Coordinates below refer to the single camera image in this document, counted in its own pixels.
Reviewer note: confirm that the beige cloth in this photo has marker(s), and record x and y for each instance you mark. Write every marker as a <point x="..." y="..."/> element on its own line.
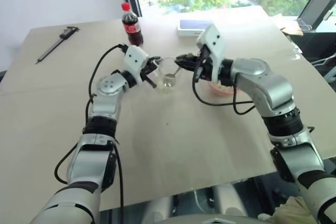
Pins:
<point x="288" y="209"/>

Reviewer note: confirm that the brown cardboard box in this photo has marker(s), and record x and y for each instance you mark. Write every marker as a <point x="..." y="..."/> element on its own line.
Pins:
<point x="292" y="28"/>

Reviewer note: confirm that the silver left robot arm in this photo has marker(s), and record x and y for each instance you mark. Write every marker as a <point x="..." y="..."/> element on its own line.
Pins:
<point x="105" y="95"/>

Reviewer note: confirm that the black furniture beside table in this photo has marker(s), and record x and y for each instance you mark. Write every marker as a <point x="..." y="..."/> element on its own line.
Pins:
<point x="312" y="45"/>

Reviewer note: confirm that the cola bottle with red cap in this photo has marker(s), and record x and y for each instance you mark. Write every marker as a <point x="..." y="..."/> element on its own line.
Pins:
<point x="132" y="28"/>

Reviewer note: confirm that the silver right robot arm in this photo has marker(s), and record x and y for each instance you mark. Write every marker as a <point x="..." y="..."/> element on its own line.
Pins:
<point x="270" y="85"/>

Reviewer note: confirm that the white flat carton box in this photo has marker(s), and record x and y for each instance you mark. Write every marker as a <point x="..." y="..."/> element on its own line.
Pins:
<point x="193" y="31"/>

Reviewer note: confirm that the metal spoon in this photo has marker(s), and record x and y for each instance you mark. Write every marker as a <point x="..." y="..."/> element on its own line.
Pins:
<point x="172" y="75"/>

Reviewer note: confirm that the black vernier caliper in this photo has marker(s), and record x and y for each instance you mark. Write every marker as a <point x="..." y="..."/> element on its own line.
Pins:
<point x="56" y="45"/>

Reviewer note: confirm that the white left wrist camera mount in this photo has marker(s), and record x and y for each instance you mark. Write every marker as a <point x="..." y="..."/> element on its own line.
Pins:
<point x="135" y="58"/>

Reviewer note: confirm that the grey robot torso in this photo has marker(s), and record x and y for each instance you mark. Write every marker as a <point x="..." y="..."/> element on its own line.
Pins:
<point x="210" y="208"/>

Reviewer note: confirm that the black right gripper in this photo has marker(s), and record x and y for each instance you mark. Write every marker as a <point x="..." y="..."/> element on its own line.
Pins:
<point x="203" y="68"/>

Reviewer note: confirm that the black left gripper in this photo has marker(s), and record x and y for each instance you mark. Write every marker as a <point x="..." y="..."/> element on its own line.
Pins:
<point x="146" y="70"/>

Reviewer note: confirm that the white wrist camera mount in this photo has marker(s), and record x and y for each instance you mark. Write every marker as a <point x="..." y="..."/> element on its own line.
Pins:
<point x="135" y="58"/>
<point x="214" y="43"/>

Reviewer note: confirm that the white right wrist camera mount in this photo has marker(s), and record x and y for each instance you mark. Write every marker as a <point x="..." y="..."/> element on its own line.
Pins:
<point x="214" y="43"/>

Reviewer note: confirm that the clear glass mug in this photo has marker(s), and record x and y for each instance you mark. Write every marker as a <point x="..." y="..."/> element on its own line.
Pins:
<point x="168" y="87"/>

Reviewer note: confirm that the pink bowl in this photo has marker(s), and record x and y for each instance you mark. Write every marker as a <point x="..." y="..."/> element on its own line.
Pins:
<point x="220" y="92"/>

